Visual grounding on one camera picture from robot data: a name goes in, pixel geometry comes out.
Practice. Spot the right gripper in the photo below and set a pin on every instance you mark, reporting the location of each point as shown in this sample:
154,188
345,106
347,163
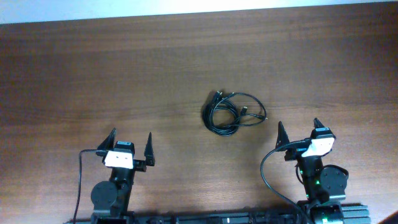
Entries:
295,150

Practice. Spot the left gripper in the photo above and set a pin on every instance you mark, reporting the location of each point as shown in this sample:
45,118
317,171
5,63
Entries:
139,165

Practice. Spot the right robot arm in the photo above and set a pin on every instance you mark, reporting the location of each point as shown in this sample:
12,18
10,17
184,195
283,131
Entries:
324,184

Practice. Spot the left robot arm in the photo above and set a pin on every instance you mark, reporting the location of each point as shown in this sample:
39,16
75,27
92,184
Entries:
111,197

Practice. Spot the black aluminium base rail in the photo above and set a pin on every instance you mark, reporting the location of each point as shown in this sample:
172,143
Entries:
346,214

